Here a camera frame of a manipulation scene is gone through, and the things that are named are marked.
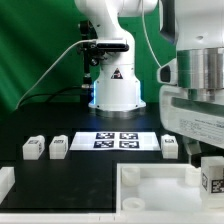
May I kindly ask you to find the white front obstacle strip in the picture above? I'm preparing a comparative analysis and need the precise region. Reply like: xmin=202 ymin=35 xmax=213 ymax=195
xmin=0 ymin=214 xmax=224 ymax=224

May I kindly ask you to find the black cable on table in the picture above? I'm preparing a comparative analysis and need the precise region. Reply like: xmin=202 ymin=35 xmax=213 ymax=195
xmin=18 ymin=87 xmax=84 ymax=108

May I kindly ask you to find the grey camera cable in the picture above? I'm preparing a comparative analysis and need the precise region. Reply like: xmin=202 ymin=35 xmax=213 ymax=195
xmin=15 ymin=39 xmax=98 ymax=110

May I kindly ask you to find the white obstacle bar left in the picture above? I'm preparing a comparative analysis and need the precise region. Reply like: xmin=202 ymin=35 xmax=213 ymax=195
xmin=0 ymin=167 xmax=15 ymax=204

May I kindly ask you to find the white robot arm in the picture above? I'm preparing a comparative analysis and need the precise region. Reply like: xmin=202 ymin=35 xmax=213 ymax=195
xmin=74 ymin=0 xmax=224 ymax=149

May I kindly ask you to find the black camera stand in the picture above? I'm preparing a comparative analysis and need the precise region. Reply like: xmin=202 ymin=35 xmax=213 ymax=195
xmin=77 ymin=20 xmax=130 ymax=104

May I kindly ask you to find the white square tabletop part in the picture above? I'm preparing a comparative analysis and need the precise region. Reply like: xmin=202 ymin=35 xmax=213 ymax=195
xmin=116 ymin=162 xmax=224 ymax=215

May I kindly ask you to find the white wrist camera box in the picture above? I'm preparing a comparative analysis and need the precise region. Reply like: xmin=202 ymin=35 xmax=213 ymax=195
xmin=157 ymin=58 xmax=178 ymax=85

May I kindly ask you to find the white sheet with fiducial tags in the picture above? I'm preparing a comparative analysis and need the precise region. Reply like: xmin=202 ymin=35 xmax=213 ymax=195
xmin=70 ymin=131 xmax=160 ymax=151

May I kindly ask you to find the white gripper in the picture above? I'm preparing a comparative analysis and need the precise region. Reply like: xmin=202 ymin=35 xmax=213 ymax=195
xmin=159 ymin=85 xmax=224 ymax=163

